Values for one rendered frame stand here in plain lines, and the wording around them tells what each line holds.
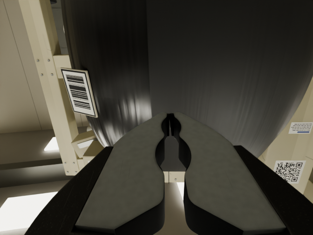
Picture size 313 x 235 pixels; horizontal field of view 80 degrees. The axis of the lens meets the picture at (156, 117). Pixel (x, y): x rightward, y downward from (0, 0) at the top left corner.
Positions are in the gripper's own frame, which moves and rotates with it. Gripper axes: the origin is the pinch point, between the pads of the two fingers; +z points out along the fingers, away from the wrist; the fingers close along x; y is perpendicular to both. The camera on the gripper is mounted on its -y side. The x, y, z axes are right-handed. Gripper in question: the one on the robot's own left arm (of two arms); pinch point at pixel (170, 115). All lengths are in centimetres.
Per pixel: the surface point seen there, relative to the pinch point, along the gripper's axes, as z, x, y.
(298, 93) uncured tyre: 10.1, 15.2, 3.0
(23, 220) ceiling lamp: 145, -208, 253
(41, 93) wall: 473, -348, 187
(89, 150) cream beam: 54, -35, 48
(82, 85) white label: 9.7, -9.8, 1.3
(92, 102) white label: 9.4, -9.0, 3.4
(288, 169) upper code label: 26, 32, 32
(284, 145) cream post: 27.1, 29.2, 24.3
